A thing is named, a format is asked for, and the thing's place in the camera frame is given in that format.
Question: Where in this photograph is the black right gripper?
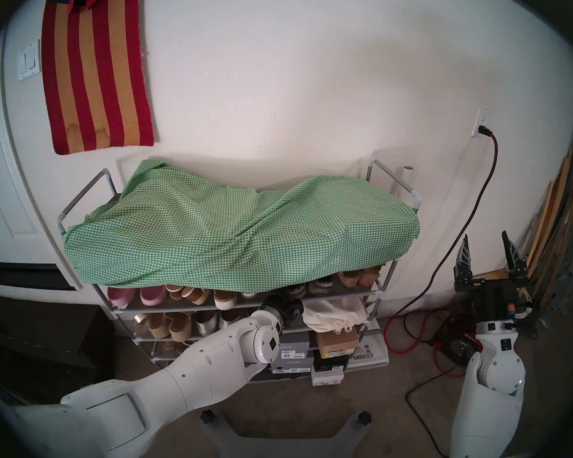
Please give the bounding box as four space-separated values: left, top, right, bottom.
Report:
454 231 530 323

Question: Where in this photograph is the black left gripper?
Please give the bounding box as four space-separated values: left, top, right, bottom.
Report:
266 292 306 326

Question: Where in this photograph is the grey Vionic shoe box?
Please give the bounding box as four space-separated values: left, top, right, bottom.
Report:
275 332 311 361
270 357 314 375

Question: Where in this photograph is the brown cardboard shoe box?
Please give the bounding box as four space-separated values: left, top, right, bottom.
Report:
315 327 360 357

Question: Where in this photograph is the black shoe box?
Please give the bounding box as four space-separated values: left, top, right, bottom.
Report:
313 350 350 373

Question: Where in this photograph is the white shoe box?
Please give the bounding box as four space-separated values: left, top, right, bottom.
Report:
310 365 345 387

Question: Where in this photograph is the grey metal shoe rack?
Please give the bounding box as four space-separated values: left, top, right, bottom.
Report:
56 159 423 386

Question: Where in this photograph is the woven espadrille shoe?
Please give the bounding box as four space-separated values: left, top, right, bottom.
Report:
134 313 171 339
169 312 192 342

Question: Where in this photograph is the brown pink shoe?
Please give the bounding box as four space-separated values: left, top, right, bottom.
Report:
162 340 191 360

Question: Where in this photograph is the small cardboard box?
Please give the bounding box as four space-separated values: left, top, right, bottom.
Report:
473 268 511 282

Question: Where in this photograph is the white blue ceramic pot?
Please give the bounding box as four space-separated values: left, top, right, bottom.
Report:
520 290 542 336

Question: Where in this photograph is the light wooden board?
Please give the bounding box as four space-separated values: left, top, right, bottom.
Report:
526 156 573 276

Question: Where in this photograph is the white flat labelled box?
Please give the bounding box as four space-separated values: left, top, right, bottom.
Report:
351 324 390 367

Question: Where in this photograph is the green gingham cloth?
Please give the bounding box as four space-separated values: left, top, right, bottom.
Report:
62 159 421 295

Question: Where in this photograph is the red tan striped flag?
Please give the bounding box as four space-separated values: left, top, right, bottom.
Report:
42 0 155 156

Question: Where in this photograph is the white panel door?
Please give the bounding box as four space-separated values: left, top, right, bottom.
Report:
0 56 46 266

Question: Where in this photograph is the white drawstring cloth bag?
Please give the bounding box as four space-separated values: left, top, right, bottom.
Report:
303 297 369 333

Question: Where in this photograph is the black red cable reel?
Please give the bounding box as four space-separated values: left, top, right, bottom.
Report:
440 335 483 367

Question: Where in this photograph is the red power cord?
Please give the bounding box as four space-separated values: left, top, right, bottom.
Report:
383 125 499 357

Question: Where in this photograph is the grey robot base frame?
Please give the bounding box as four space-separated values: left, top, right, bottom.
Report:
202 416 371 458

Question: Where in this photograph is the black floor cable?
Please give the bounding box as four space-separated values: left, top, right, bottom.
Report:
405 364 471 458

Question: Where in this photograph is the white wall outlet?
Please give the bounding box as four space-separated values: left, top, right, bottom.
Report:
471 108 492 139

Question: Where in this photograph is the white light switch plate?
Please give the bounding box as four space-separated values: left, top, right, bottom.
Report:
18 41 42 82

